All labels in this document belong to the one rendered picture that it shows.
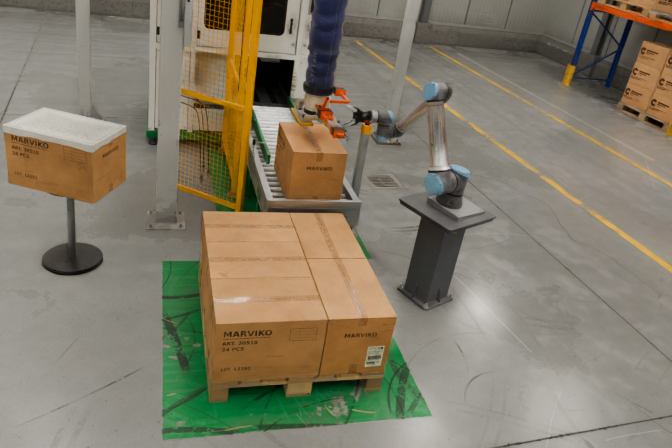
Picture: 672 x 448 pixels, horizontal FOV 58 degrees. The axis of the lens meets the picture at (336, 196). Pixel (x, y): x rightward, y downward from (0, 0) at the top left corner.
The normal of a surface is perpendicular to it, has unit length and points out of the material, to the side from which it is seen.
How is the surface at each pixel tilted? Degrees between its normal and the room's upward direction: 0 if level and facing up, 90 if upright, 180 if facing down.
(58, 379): 0
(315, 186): 90
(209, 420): 0
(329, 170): 90
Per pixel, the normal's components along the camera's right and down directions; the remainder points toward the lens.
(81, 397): 0.15, -0.89
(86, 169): -0.21, 0.40
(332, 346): 0.25, 0.46
